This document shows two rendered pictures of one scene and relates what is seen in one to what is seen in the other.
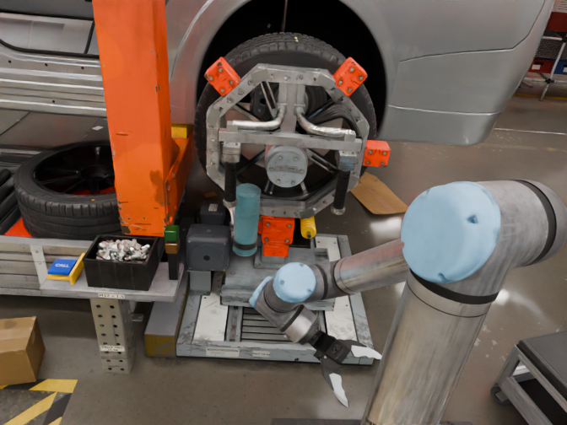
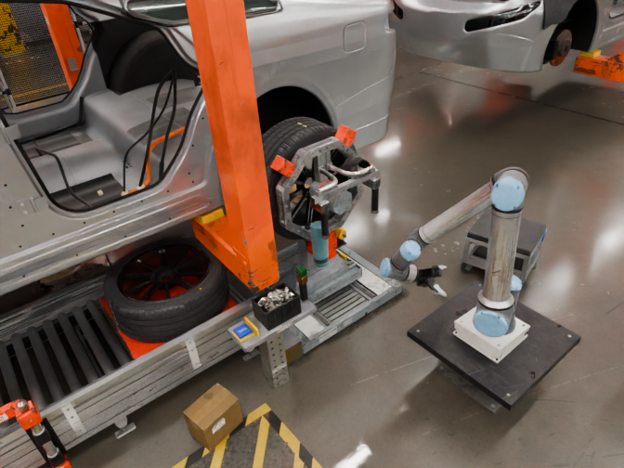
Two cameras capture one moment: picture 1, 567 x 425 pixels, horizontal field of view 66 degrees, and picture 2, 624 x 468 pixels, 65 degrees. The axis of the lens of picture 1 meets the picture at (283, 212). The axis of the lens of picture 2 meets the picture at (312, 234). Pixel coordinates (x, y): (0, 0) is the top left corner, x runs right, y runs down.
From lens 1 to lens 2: 1.54 m
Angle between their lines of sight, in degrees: 26
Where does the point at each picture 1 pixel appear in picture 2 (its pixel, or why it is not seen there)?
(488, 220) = (520, 186)
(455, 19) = (357, 72)
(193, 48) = not seen: hidden behind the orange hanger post
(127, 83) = (253, 196)
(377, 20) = (319, 89)
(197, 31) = not seen: hidden behind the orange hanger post
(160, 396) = (319, 377)
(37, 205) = (166, 313)
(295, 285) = (414, 251)
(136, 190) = (261, 259)
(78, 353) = (246, 393)
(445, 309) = (514, 216)
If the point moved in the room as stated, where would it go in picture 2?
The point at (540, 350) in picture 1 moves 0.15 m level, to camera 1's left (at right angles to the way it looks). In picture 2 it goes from (478, 232) to (461, 240)
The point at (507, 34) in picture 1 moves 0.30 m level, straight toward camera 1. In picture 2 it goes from (383, 69) to (399, 84)
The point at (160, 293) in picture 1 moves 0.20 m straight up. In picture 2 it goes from (308, 309) to (305, 279)
